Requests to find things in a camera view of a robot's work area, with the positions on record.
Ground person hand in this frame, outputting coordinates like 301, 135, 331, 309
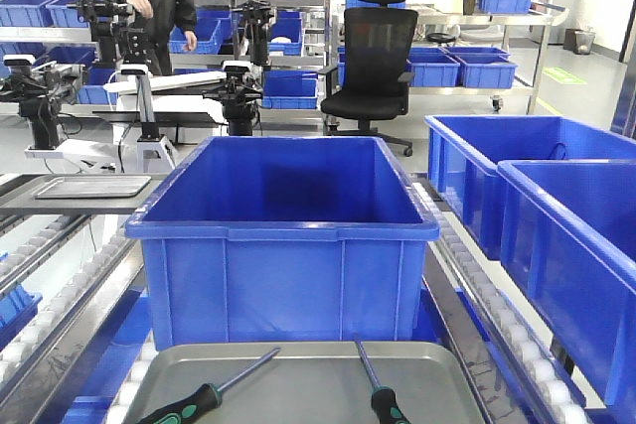
183, 31, 198, 52

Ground metal tray far left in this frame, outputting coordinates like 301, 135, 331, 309
33, 175, 151, 200

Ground grey metal tray front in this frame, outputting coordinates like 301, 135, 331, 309
124, 342, 484, 423

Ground person in black jacket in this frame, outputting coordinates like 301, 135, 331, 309
113, 0, 198, 75

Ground black office chair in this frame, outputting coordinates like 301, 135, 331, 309
319, 0, 418, 157

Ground blue bin front center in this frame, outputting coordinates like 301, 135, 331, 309
125, 137, 440, 350

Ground blue bin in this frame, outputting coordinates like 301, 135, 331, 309
498, 160, 635, 423
125, 137, 440, 350
425, 114, 635, 260

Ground blue bin right back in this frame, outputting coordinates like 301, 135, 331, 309
425, 114, 635, 260

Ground blue bin right front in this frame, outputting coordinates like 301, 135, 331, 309
498, 160, 635, 423

